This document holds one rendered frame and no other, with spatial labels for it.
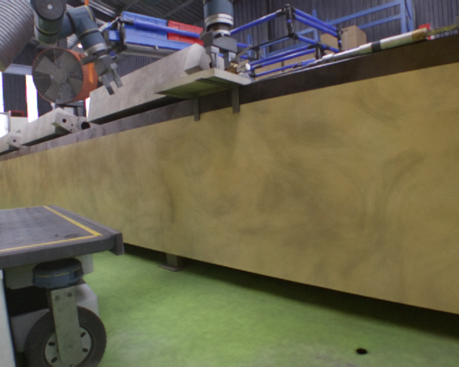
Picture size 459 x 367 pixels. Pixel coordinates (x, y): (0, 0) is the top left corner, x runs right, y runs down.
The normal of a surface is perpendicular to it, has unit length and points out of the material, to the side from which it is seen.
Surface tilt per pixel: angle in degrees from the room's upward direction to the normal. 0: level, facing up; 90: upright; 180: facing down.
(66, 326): 90
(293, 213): 90
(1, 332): 90
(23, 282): 90
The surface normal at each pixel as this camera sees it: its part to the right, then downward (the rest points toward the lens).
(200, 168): -0.68, 0.09
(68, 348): 0.60, 0.02
